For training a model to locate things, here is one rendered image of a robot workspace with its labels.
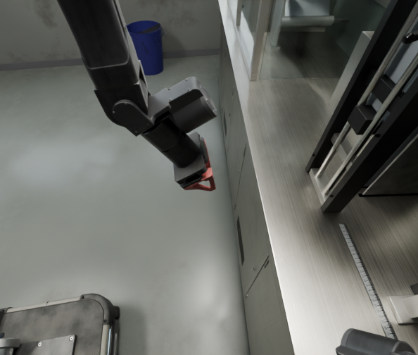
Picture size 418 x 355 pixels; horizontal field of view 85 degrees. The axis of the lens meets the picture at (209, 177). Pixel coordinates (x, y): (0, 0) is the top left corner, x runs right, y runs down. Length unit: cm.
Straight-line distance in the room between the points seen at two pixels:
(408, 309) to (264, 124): 64
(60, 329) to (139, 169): 116
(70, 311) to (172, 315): 50
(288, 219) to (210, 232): 100
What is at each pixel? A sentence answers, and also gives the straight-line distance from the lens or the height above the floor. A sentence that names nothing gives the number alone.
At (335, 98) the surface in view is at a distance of 105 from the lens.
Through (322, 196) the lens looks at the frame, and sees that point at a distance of 71.
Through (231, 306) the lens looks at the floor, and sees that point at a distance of 148.
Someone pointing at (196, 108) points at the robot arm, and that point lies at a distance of 36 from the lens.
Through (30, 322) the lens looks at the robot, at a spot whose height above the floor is 24.
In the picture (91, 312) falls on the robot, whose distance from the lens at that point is 134.
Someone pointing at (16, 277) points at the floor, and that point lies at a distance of 189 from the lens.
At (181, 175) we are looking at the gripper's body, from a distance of 43.
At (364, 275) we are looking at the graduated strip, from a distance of 67.
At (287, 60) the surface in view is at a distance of 117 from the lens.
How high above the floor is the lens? 145
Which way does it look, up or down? 52 degrees down
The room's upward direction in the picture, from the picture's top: straight up
